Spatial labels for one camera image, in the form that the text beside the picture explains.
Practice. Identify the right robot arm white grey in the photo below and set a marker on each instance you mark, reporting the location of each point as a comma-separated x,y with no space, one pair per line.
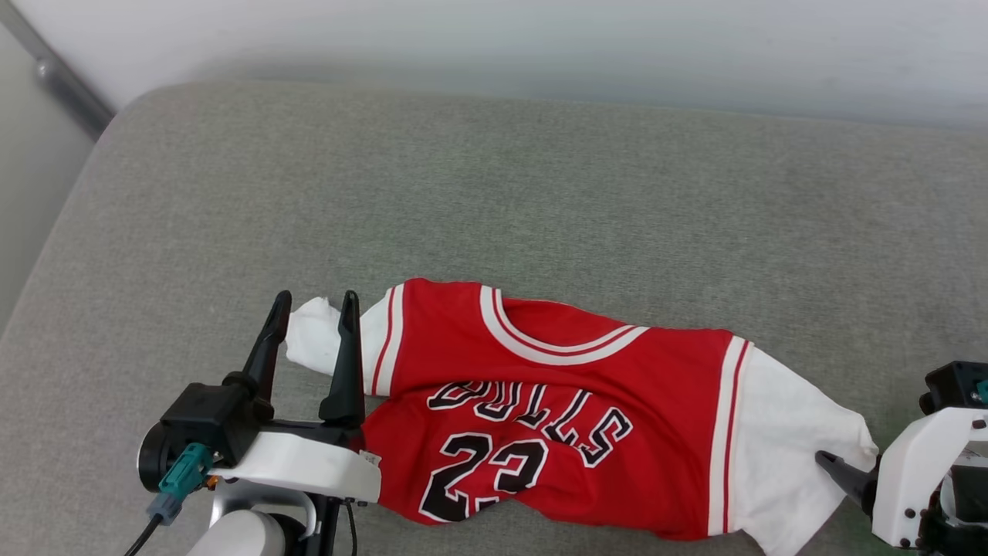
971,494

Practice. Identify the grey metal rail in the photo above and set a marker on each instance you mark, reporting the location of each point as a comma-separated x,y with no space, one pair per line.
69,96

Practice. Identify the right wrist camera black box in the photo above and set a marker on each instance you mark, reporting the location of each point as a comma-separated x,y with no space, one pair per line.
953,384

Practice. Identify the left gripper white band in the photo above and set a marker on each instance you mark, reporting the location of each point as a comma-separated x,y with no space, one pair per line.
309,467

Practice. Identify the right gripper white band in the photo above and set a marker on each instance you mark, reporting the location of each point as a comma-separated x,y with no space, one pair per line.
907,479

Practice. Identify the grey fabric sofa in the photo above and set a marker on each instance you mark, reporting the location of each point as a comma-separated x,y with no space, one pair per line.
540,193

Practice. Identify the red and white basketball jersey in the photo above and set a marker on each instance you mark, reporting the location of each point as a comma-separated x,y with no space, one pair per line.
617,401

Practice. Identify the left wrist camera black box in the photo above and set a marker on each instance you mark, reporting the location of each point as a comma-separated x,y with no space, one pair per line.
208,417

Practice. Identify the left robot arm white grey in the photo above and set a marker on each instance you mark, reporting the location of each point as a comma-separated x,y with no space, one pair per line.
239,537

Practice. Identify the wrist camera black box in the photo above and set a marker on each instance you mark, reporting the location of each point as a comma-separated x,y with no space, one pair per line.
208,417
953,384

